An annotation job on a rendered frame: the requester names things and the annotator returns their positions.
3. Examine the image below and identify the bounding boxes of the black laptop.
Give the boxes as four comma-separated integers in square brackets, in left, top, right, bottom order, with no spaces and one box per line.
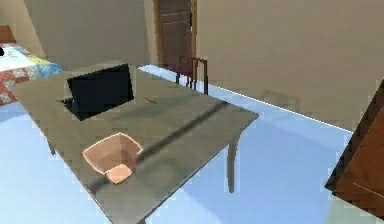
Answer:
[58,63,135,122]

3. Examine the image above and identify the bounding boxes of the grey-brown table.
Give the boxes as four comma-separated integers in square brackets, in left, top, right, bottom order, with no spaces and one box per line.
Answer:
[11,59,260,224]

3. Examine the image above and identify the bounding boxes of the dark brown wooden chair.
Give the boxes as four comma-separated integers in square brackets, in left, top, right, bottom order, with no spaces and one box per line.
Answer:
[175,55,210,96]

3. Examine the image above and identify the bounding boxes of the brown room door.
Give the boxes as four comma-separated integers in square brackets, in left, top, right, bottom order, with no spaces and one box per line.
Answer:
[152,0,198,73]

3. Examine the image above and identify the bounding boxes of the pink square bowl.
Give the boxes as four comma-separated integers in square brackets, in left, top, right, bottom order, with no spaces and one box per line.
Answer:
[81,132,145,185]

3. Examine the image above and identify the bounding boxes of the brown wooden cupboard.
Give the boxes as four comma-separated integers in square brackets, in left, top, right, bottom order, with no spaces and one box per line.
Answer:
[324,79,384,221]

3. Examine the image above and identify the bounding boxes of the bed with patchwork quilt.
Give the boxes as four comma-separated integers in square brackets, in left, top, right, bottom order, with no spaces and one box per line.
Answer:
[0,25,65,107]

